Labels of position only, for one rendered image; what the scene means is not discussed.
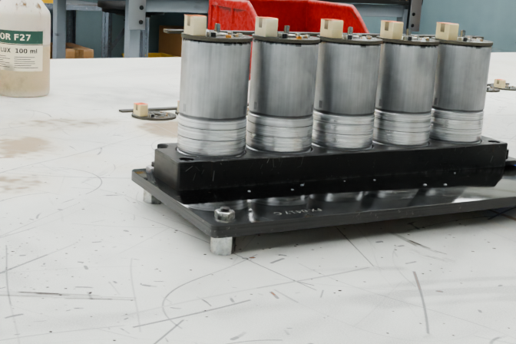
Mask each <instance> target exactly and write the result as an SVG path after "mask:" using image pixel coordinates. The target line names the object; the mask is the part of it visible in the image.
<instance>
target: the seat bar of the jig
mask: <svg viewBox="0 0 516 344"><path fill-rule="evenodd" d="M507 148H508V143H506V142H504V141H499V140H495V139H493V138H489V137H485V136H481V143H478V144H450V143H444V142H439V141H432V140H428V146H425V147H395V146H389V145H384V144H377V143H374V142H372V149H369V150H333V149H327V148H323V147H317V146H314V145H311V151H310V152H309V153H304V154H270V153H264V152H259V151H256V150H251V149H249V148H247V147H245V154H244V155H243V156H240V157H231V158H205V157H194V156H189V155H186V154H182V153H179V152H177V143H162V144H158V145H157V149H155V150H154V176H155V177H157V178H158V179H160V180H162V181H163V182H164V183H166V184H167V185H169V186H170V187H172V188H174V189H175V190H177V191H184V190H204V189H214V188H224V187H244V186H254V185H264V184H284V183H295V182H305V181H315V180H335V179H346V178H356V177H375V176H385V175H396V174H416V173H426V172H436V171H447V170H467V169H477V168H487V167H504V166H505V161H506V154H507Z"/></svg>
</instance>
